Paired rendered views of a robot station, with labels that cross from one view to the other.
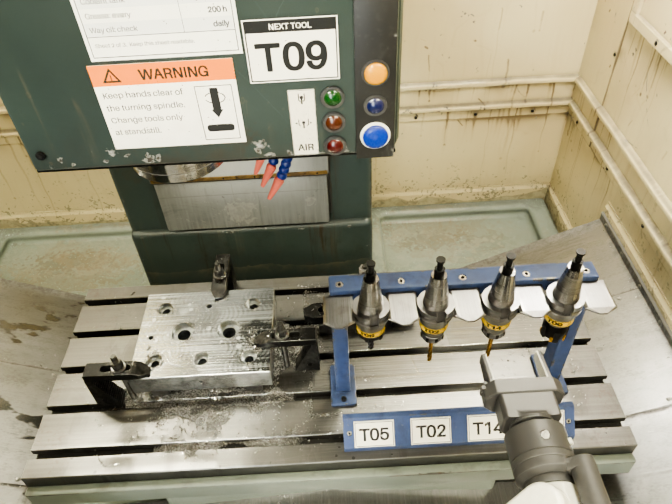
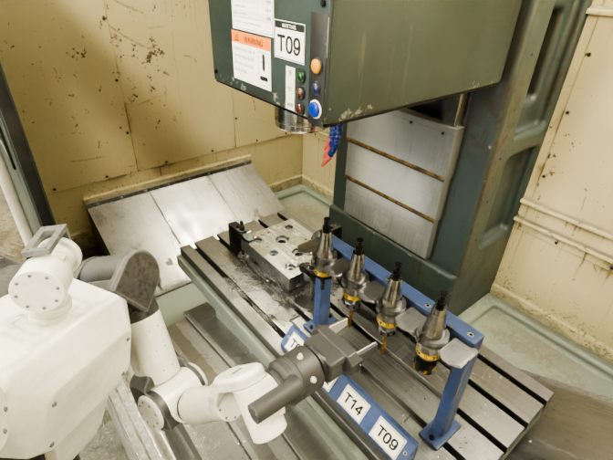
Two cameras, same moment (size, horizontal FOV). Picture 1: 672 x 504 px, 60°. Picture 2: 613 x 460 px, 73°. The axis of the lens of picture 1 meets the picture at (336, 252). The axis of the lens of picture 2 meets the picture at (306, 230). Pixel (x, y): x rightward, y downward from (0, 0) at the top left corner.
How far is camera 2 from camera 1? 0.69 m
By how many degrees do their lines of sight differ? 40
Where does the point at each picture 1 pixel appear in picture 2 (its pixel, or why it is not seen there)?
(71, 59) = (228, 25)
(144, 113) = (243, 60)
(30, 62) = (219, 23)
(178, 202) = (353, 195)
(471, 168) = (591, 315)
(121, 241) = not seen: hidden behind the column
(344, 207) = (441, 257)
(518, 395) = (325, 340)
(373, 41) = (316, 45)
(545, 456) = (284, 361)
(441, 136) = (573, 270)
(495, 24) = not seen: outside the picture
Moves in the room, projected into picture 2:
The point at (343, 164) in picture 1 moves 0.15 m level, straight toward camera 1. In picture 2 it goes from (451, 224) to (423, 237)
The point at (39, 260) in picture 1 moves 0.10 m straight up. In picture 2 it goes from (305, 205) to (305, 192)
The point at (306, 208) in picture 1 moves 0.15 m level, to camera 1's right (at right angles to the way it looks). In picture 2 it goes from (414, 240) to (448, 259)
